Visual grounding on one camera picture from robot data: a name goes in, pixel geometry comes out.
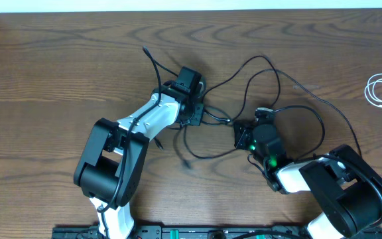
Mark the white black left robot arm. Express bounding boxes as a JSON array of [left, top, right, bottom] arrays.
[[74, 67, 206, 238]]

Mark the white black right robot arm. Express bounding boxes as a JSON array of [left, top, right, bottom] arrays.
[[233, 121, 382, 238]]

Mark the black USB cable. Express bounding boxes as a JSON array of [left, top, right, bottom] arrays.
[[153, 106, 241, 169]]

